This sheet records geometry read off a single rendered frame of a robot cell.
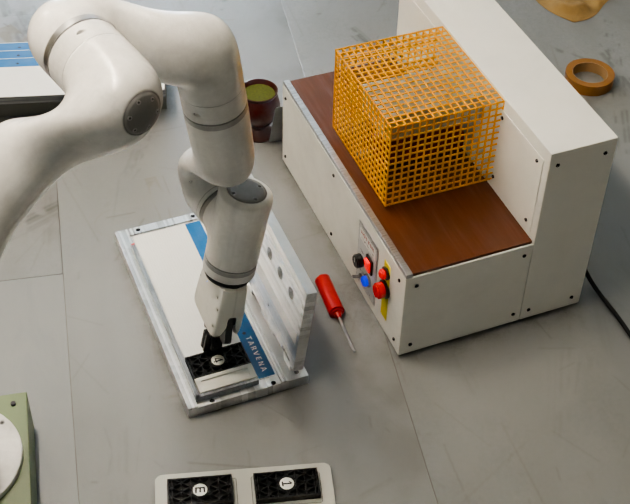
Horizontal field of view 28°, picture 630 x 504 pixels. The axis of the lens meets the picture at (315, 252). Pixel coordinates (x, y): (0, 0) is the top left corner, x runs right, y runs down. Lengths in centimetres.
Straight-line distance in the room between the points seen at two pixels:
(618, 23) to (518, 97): 95
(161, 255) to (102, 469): 46
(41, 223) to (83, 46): 90
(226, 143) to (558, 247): 65
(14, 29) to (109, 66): 142
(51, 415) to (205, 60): 72
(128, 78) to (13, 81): 111
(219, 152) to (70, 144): 28
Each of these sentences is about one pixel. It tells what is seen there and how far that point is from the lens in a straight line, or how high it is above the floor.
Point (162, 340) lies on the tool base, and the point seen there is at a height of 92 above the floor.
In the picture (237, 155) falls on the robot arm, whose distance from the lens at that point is 175.
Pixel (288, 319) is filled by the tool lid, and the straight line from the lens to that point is 205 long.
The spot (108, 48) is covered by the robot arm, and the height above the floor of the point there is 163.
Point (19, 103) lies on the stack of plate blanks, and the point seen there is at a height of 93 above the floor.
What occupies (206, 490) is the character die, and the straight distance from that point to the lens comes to 193.
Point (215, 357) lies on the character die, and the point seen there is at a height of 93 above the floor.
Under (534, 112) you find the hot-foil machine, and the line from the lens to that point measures 203.
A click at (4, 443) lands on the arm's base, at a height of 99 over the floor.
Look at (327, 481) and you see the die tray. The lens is 195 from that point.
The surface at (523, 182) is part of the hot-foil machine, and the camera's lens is 205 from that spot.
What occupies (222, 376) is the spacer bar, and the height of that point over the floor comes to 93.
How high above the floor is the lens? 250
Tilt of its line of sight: 44 degrees down
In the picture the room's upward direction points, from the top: 2 degrees clockwise
